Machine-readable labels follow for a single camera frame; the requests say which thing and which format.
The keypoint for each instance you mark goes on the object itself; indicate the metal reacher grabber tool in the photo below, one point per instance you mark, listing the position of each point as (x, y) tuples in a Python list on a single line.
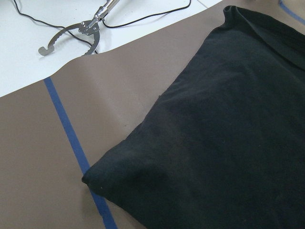
[(88, 28)]

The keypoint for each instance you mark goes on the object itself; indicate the black graphic t-shirt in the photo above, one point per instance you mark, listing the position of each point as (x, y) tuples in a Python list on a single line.
[(224, 146)]

